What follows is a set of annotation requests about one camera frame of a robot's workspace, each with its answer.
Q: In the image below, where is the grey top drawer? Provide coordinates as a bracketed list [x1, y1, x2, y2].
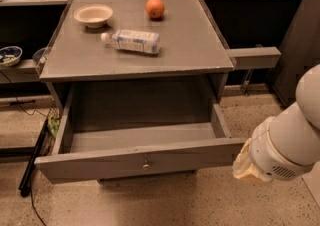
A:
[35, 79, 244, 183]

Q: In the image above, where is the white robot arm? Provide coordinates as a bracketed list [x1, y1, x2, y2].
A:
[233, 65, 320, 184]

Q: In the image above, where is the grey drawer cabinet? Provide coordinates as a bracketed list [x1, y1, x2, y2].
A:
[38, 0, 236, 185]

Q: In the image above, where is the white floor board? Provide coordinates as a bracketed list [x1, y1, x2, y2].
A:
[302, 169, 320, 208]

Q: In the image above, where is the grey side shelf bar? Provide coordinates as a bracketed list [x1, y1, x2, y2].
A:
[227, 47, 281, 70]

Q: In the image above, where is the clear plastic water bottle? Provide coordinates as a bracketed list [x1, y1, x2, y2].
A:
[101, 29, 160, 55]

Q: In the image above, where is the orange fruit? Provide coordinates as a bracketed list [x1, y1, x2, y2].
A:
[145, 0, 165, 19]

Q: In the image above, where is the green item beside cabinet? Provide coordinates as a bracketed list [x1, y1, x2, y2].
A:
[48, 116, 60, 138]

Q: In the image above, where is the white paper bowl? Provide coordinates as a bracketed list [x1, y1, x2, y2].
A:
[74, 4, 113, 28]

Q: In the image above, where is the black floor bar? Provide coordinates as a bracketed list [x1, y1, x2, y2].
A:
[18, 120, 48, 197]

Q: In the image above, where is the clear plastic cup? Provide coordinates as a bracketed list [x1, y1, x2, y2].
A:
[32, 47, 51, 64]

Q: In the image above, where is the black cable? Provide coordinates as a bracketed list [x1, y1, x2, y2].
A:
[29, 169, 48, 226]

